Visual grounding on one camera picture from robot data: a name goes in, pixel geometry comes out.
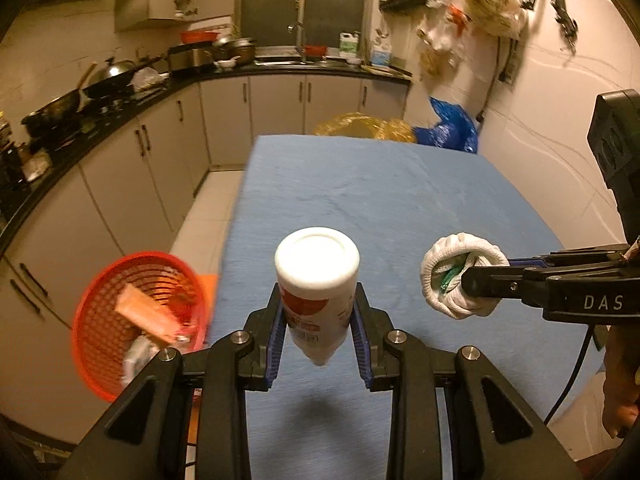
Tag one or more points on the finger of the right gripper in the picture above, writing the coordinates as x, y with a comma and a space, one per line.
525, 283
565, 258

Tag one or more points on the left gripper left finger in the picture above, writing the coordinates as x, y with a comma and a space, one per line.
186, 412

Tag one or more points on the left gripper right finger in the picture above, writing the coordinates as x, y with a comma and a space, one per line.
454, 415

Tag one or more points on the white sock ball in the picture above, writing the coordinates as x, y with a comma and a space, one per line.
441, 273

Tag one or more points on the white plastic bottle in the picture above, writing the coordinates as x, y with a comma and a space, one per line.
317, 271

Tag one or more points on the person right hand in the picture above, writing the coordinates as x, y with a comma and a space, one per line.
621, 391

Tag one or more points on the red plastic mesh basket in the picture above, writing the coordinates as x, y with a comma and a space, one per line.
101, 336

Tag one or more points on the blue table cloth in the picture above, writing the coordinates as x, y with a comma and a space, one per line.
394, 200

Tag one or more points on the blue plastic bag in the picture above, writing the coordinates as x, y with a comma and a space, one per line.
454, 131

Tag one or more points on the orange stool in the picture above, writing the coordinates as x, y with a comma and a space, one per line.
209, 283

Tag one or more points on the yellow plastic bag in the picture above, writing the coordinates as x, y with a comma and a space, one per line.
361, 126

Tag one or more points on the grey base cabinets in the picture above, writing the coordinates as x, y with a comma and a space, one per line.
126, 185

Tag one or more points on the hanging white plastic bags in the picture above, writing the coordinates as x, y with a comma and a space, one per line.
447, 28

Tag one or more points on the green white detergent jug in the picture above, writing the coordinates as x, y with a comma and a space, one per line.
348, 44

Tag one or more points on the red bowl at sink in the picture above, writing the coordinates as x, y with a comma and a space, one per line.
313, 51

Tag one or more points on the dark window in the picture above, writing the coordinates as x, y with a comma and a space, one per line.
279, 23

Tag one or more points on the lidded steel wok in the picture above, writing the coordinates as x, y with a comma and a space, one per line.
115, 76

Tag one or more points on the steel rice cooker pot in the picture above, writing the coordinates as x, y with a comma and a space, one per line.
190, 56

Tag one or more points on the black wok with handle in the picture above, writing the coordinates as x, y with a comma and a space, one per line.
55, 113

